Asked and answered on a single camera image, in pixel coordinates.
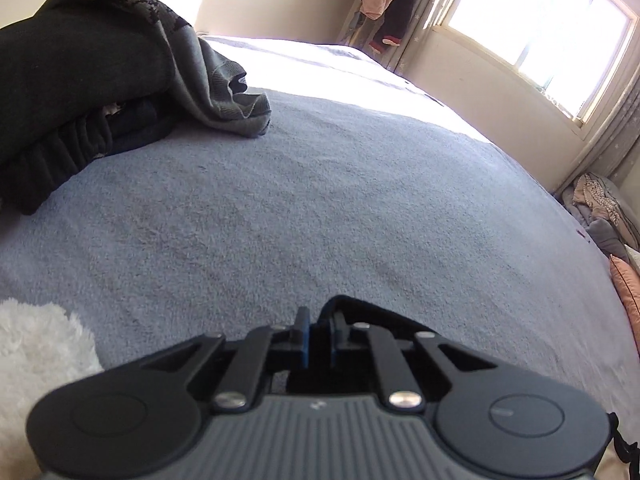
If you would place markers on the white fluffy throw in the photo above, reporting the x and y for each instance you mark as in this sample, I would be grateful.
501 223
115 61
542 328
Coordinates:
35 355

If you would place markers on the orange pillow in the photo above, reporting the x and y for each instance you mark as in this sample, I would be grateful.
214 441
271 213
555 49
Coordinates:
627 285

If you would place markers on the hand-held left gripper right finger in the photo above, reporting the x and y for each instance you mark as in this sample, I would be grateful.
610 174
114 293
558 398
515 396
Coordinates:
334 350

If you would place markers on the black pants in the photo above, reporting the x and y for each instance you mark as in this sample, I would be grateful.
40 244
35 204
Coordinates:
50 160

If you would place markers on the grey star curtain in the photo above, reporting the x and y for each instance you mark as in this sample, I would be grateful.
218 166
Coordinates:
620 140
430 10

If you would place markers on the stack of folded bedding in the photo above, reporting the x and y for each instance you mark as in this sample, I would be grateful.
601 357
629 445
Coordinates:
600 200

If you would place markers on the window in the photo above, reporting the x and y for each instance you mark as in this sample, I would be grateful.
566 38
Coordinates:
525 10

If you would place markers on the dark grey garment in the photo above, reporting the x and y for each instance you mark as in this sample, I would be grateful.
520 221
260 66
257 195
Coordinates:
75 70

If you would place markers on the hanging dark and pink clothes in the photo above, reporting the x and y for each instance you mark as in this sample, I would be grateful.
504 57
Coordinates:
395 5

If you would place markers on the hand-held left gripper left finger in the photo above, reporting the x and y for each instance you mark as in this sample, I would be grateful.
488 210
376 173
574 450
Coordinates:
303 350

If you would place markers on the grey bed blanket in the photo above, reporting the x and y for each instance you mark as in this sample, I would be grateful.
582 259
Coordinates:
300 185

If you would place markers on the grey knit sweater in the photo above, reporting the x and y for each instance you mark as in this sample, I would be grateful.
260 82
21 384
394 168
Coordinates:
200 75

